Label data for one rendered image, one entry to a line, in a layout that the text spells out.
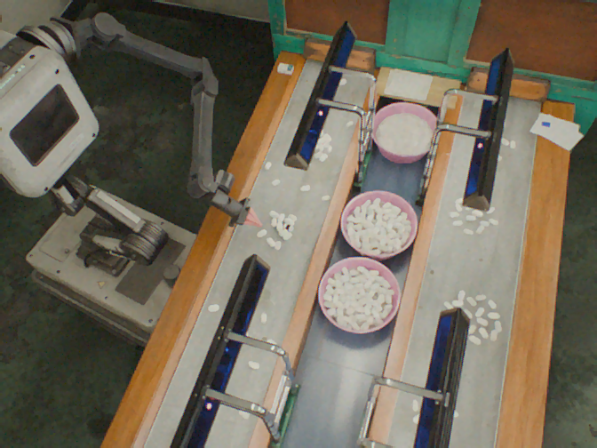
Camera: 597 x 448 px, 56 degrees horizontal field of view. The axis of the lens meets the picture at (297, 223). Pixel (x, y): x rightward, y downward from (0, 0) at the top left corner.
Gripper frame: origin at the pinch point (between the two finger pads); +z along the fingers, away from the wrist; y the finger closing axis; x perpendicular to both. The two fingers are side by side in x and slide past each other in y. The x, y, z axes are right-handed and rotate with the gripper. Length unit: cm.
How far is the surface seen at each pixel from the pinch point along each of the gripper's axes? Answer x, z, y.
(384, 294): -22.5, 41.9, -9.5
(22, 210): 159, -66, 17
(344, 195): -10.9, 22.2, 23.2
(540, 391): -57, 80, -28
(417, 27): -36, 16, 90
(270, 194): 8.1, 2.9, 17.9
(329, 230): -10.0, 21.3, 7.4
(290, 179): 4.9, 6.7, 26.3
